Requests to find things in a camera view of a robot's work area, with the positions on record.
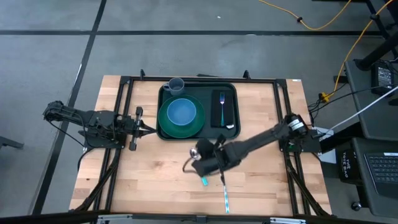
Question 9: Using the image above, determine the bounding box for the black power adapter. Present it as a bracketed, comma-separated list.
[371, 61, 396, 96]

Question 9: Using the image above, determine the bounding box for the dark laptop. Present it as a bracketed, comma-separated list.
[363, 151, 398, 199]

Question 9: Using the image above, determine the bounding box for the grey mug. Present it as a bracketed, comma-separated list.
[162, 77, 186, 96]

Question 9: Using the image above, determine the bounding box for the black cloth napkin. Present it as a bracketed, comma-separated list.
[210, 89, 236, 130]

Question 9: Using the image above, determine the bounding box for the iridescent metal fork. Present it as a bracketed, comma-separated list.
[219, 91, 226, 128]

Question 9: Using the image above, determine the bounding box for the spoon with teal handle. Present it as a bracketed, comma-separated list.
[190, 147, 209, 187]

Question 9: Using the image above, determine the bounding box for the black stand leg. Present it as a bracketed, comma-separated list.
[354, 0, 398, 72]

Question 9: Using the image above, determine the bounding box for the black rig beam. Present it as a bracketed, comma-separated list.
[0, 210, 398, 224]

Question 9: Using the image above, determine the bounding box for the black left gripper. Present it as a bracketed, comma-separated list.
[116, 106, 157, 152]

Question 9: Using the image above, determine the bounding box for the black table frame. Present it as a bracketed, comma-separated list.
[70, 68, 333, 218]

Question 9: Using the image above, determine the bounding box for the yellow floor cable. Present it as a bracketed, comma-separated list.
[257, 0, 354, 31]
[320, 0, 396, 102]

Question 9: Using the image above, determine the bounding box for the black tote bag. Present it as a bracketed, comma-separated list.
[335, 148, 359, 185]

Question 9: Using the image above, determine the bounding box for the grey desk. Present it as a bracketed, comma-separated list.
[344, 58, 398, 141]
[351, 136, 398, 218]

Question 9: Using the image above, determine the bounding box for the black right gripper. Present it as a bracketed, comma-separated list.
[190, 133, 243, 185]

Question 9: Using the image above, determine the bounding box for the blue ceramic bowl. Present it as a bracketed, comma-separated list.
[166, 98, 198, 127]

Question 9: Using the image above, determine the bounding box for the dark green serving tray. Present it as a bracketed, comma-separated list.
[155, 81, 241, 142]

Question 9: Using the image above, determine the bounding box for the white cable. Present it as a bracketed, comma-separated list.
[328, 84, 398, 133]

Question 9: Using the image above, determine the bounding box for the green round plate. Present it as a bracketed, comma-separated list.
[157, 94, 206, 139]

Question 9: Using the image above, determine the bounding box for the black stand foot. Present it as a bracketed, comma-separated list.
[0, 135, 25, 151]

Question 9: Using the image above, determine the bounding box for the white paper sheet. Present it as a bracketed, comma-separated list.
[312, 126, 336, 164]

